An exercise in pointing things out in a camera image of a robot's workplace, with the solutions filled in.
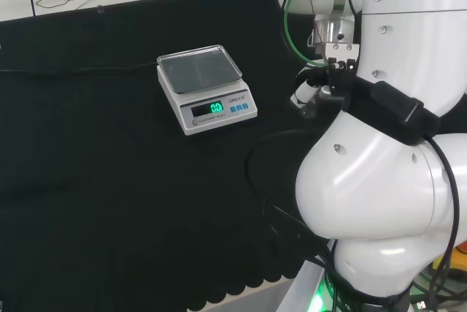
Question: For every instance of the black bench cloth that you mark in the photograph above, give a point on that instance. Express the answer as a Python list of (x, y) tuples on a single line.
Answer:
[(91, 151)]

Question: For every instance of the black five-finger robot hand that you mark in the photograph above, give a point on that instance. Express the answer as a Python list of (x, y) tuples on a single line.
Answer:
[(339, 82)]

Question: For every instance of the white electronic balance steel pan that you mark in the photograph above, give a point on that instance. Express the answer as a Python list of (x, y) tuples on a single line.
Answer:
[(204, 68)]

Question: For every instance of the small clear glass beaker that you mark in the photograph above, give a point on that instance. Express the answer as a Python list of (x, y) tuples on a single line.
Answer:
[(310, 111)]

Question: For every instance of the yellow stop button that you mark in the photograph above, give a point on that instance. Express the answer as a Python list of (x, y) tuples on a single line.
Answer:
[(456, 253)]

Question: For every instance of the clear plastic cloth clip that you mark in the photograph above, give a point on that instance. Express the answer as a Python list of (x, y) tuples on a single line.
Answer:
[(100, 9)]

